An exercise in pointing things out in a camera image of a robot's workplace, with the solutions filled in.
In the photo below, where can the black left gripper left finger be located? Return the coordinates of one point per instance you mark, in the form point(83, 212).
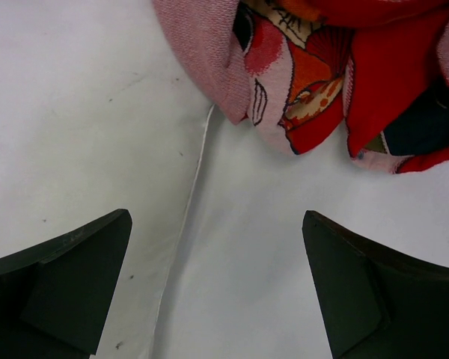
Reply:
point(55, 296)

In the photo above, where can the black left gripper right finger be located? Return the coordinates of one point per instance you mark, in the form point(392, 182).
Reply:
point(376, 302)

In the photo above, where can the red pink patterned pillowcase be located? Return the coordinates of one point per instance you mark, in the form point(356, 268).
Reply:
point(298, 69)

